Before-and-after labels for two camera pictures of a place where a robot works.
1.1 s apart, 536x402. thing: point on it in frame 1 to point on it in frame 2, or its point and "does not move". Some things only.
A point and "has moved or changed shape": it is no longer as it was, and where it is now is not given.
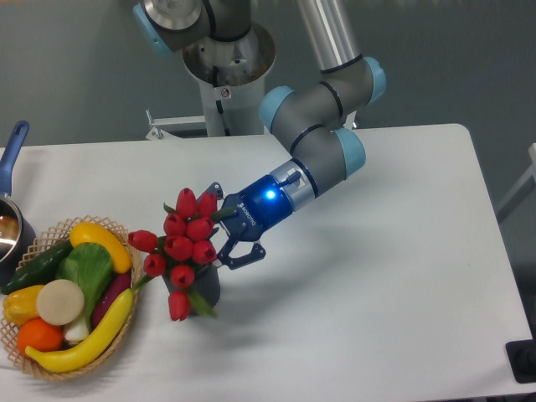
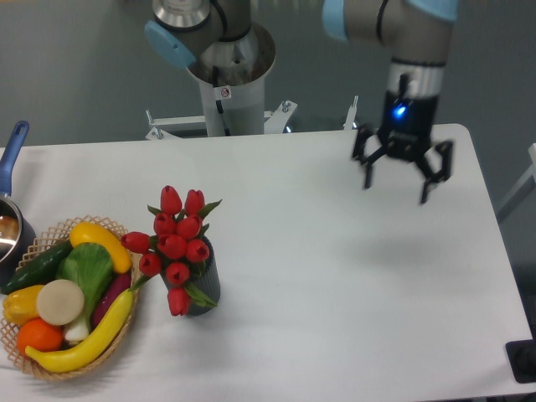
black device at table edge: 523,358 does not move
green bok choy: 90,266 does not move
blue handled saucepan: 18,240 does not move
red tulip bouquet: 187,243 has moved or changed shape
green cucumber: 40,270 does not move
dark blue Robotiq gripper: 249,213 to 407,123
